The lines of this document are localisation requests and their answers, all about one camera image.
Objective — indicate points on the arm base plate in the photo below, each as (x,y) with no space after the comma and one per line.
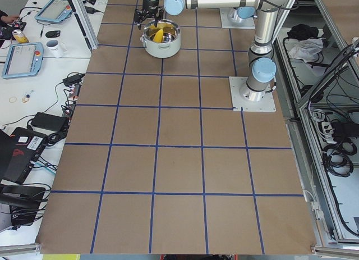
(228,25)
(244,99)

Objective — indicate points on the blue teach pendant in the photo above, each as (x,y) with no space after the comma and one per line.
(54,12)
(23,60)

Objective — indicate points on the black laptop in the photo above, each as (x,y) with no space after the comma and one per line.
(19,151)

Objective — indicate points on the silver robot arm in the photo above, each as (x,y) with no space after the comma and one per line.
(241,15)
(262,68)

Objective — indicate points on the pale green electric pot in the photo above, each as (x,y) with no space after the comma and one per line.
(171,38)

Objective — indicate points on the yellow drink can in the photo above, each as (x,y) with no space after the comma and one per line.
(20,36)

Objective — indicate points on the aluminium frame post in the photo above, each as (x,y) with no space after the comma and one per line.
(84,23)

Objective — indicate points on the white mug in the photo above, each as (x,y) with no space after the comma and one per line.
(57,48)

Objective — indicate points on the black round disc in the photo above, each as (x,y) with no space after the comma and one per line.
(53,34)

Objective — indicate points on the black power adapter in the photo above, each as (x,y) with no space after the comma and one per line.
(49,122)

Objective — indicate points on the near blue teach pendant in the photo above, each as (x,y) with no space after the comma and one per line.
(23,60)

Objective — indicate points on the person's hand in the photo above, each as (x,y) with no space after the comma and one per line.
(8,20)

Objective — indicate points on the yellow corn cob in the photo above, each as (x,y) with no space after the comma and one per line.
(158,36)

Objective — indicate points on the white crumpled cloth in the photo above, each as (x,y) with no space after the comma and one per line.
(306,50)

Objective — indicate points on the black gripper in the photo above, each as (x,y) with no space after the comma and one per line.
(149,5)

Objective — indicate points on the white power strip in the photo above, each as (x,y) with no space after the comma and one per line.
(328,132)

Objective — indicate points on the far blue teach pendant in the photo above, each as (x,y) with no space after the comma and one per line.
(54,12)

